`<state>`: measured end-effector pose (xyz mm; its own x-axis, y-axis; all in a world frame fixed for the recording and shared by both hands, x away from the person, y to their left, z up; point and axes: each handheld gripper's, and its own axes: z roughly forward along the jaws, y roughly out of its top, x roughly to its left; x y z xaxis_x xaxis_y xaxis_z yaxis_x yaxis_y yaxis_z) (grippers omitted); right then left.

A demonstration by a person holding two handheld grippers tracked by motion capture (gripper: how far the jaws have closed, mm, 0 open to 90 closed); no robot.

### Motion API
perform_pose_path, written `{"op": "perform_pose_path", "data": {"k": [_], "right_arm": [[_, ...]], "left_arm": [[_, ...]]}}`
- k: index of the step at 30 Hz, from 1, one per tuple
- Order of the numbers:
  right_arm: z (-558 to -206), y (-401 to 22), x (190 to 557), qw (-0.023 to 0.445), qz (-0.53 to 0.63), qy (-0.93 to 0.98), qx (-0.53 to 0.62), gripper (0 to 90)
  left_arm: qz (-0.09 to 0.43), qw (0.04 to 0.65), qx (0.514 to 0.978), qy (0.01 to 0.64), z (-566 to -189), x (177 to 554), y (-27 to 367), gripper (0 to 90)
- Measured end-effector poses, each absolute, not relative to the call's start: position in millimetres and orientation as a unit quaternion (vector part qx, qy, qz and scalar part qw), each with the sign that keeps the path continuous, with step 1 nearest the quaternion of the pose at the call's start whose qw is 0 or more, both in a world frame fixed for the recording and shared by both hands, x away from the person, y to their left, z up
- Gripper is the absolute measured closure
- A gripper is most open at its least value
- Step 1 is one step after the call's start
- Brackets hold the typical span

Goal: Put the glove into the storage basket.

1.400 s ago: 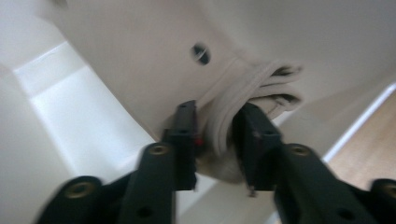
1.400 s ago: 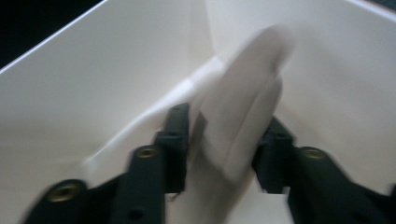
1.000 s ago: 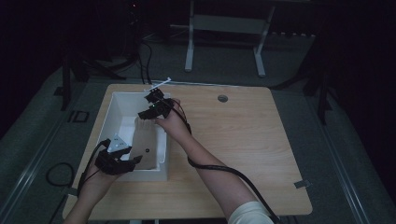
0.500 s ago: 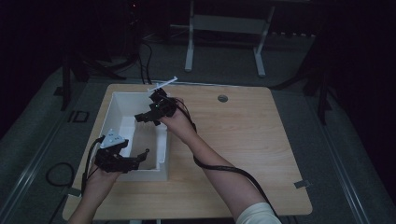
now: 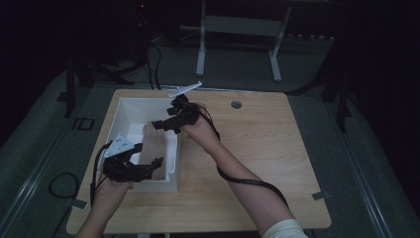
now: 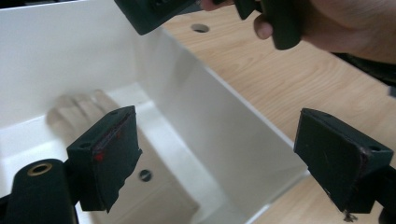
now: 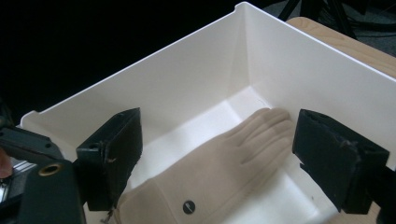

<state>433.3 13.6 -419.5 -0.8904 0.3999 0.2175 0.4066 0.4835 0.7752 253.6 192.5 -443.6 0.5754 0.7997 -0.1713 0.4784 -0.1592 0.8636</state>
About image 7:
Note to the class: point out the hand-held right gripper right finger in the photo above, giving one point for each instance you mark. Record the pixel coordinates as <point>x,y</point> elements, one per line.
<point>336,158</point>

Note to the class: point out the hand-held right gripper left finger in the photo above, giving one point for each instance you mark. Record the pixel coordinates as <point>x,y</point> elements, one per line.
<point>109,155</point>

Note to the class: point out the beige glove with black dot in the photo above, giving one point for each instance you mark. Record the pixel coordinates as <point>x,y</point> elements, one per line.
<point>218,161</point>

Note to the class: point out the white plastic storage box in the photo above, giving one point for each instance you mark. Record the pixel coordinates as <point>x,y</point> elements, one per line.
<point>186,77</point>

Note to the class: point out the black tripod stand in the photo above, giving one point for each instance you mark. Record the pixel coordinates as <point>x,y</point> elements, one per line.
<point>339,15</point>

